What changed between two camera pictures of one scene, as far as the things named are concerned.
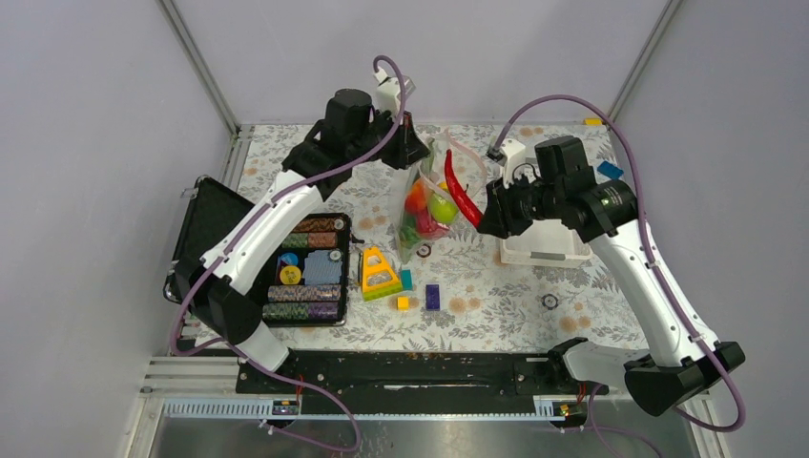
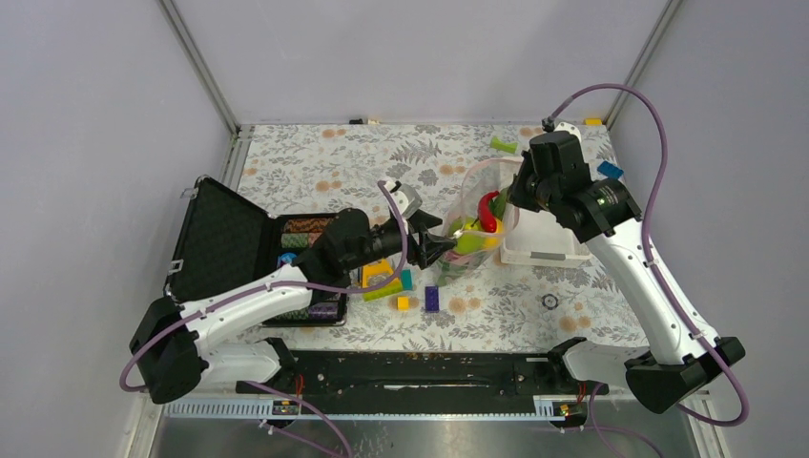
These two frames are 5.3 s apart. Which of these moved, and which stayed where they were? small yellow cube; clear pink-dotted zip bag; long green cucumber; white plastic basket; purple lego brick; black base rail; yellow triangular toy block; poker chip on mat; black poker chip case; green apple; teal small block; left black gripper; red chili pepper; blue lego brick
Moved: green apple; red chili pepper; clear pink-dotted zip bag; left black gripper; long green cucumber
Stayed: black poker chip case; small yellow cube; yellow triangular toy block; black base rail; purple lego brick; blue lego brick; poker chip on mat; teal small block; white plastic basket
